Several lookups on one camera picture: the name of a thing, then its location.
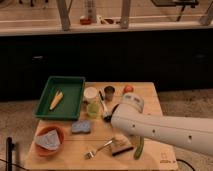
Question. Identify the silver fork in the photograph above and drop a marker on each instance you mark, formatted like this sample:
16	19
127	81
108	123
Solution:
92	153

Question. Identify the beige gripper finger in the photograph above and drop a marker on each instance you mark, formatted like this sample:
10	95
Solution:
121	140

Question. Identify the small metal cup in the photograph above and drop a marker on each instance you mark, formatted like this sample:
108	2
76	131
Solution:
109	92

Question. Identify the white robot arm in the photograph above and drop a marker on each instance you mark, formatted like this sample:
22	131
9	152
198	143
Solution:
194	134

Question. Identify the grey folded cloth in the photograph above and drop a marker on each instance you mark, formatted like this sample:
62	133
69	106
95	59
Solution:
49	141

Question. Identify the green cucumber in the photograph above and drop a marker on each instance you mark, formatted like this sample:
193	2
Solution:
139	149

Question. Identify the blue sponge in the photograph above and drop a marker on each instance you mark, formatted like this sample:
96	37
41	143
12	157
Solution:
82	126

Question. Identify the green plastic tray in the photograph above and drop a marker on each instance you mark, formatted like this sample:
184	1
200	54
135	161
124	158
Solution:
70	105

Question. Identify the orange bowl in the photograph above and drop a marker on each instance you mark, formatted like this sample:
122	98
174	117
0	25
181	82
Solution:
44	152

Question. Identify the black handled brush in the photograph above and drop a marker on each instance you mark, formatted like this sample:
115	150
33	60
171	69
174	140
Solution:
106	113

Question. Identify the yellow corn cob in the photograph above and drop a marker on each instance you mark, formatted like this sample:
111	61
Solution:
57	98

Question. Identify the red tomato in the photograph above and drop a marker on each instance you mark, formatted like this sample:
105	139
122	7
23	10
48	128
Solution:
128	88

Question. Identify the white bottle on shelf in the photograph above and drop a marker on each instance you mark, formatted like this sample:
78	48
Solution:
90	10

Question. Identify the black stand post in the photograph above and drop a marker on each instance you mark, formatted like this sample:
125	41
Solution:
9	150

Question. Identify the green plastic cup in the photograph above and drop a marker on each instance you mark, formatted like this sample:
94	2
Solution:
92	109

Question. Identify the red object on shelf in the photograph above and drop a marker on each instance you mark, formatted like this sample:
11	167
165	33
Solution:
85	21

